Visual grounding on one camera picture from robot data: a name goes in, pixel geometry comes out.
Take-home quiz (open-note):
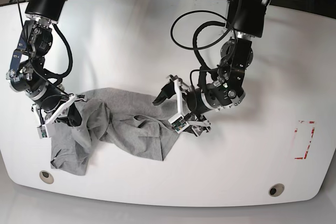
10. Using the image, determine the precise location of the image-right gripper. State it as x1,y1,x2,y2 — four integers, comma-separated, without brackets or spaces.
152,75,212,136

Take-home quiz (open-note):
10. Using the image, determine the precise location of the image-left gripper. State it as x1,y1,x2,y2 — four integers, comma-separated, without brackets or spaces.
31,94,86,127

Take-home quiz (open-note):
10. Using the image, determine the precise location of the grey t-shirt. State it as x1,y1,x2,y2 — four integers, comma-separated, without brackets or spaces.
50,88,179,176

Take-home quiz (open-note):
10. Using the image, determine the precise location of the left table grommet hole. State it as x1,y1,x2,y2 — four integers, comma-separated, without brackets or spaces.
39,170,54,185

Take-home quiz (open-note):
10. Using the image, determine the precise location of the table grommet hole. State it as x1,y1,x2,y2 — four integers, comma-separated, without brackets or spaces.
39,170,54,185
268,184,285,197

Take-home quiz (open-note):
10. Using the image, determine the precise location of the red tape rectangle marking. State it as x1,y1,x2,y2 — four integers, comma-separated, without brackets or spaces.
292,121,316,160

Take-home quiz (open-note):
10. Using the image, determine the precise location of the right table grommet hole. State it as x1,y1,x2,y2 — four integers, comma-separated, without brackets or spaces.
268,184,285,197

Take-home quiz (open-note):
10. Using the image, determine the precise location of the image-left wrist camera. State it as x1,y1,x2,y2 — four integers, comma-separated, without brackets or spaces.
37,124,55,139

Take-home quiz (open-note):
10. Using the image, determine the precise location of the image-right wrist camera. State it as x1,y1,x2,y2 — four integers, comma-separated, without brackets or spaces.
168,113,190,134

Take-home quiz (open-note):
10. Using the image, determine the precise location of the image-right arm black cable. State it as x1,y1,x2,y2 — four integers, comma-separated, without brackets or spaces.
170,0,247,91

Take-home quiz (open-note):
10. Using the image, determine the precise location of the image-left arm black cable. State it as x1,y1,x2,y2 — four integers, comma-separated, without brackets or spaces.
39,23,74,83

